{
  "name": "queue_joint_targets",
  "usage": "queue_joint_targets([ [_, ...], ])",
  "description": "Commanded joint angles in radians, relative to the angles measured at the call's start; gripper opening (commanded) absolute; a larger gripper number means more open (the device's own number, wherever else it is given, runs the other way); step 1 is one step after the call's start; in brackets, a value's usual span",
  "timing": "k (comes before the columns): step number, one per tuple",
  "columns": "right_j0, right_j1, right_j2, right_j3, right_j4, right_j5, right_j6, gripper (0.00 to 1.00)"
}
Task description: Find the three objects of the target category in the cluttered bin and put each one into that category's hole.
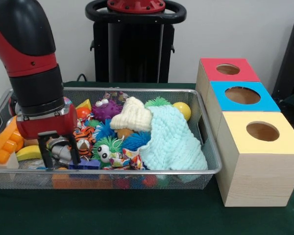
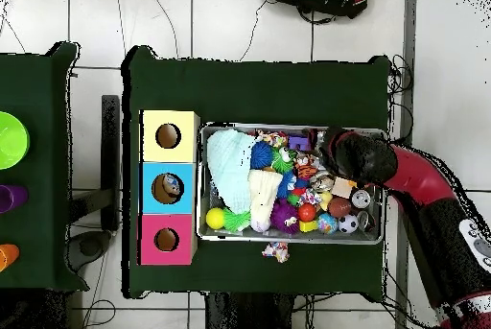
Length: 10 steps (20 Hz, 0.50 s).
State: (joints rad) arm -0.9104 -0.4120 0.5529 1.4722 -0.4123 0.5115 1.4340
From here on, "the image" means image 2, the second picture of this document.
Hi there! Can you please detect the yellow ball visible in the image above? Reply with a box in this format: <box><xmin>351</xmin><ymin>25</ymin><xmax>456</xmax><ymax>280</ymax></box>
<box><xmin>204</xmin><ymin>206</ymin><xmax>227</xmax><ymax>231</ymax></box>

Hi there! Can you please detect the wooden box with three holes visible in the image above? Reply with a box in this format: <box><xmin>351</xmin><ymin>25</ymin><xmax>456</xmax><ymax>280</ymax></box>
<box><xmin>136</xmin><ymin>108</ymin><xmax>201</xmax><ymax>267</ymax></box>

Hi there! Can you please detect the cream knitted cloth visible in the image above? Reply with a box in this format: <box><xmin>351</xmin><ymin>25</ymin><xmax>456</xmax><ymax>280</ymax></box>
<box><xmin>247</xmin><ymin>169</ymin><xmax>285</xmax><ymax>227</ymax></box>

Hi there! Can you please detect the silver wire mesh bin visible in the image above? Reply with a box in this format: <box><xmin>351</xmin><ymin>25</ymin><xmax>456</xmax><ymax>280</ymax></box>
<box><xmin>196</xmin><ymin>122</ymin><xmax>386</xmax><ymax>247</ymax></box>

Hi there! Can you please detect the purple spiky ball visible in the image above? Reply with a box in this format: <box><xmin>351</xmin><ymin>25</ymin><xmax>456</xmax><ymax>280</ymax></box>
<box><xmin>269</xmin><ymin>199</ymin><xmax>302</xmax><ymax>236</ymax></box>

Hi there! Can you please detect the dark green table cloth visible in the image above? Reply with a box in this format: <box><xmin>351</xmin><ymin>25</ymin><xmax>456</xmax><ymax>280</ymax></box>
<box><xmin>0</xmin><ymin>40</ymin><xmax>90</xmax><ymax>294</ymax></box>
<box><xmin>121</xmin><ymin>44</ymin><xmax>393</xmax><ymax>300</ymax></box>

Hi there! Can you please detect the small soccer ball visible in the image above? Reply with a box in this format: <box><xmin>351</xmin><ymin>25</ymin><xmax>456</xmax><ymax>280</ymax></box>
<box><xmin>338</xmin><ymin>213</ymin><xmax>361</xmax><ymax>235</ymax></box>

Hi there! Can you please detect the colourful patterned cloth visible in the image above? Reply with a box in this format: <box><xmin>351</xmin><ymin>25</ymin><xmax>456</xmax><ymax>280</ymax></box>
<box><xmin>262</xmin><ymin>242</ymin><xmax>292</xmax><ymax>265</ymax></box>

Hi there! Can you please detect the brown toy football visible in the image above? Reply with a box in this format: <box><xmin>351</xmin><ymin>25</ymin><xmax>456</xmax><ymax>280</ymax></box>
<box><xmin>327</xmin><ymin>197</ymin><xmax>354</xmax><ymax>220</ymax></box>

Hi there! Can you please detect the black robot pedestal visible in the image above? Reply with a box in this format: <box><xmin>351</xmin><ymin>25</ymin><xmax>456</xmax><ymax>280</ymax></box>
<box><xmin>204</xmin><ymin>292</ymin><xmax>297</xmax><ymax>329</ymax></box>

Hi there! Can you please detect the blue plastic toy brick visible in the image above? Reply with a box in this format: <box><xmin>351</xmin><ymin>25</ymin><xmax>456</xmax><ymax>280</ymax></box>
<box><xmin>287</xmin><ymin>134</ymin><xmax>314</xmax><ymax>153</ymax></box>

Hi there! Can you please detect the light blue knitted cloth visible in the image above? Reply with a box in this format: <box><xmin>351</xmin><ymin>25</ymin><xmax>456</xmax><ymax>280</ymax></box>
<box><xmin>206</xmin><ymin>128</ymin><xmax>259</xmax><ymax>216</ymax></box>

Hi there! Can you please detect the green plastic bowl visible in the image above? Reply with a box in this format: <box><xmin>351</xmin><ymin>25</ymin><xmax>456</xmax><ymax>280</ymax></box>
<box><xmin>0</xmin><ymin>110</ymin><xmax>32</xmax><ymax>172</ymax></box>

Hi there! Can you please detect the orange plastic cup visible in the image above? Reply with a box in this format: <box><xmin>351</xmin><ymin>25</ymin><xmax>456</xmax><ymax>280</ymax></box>
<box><xmin>0</xmin><ymin>243</ymin><xmax>21</xmax><ymax>273</ymax></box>

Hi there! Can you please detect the purple plastic cup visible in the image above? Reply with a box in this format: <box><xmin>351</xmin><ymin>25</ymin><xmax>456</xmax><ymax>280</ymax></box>
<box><xmin>0</xmin><ymin>184</ymin><xmax>30</xmax><ymax>214</ymax></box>

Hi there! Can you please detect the tiger plush toy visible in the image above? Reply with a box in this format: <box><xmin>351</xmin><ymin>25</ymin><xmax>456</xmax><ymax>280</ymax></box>
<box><xmin>294</xmin><ymin>151</ymin><xmax>320</xmax><ymax>181</ymax></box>

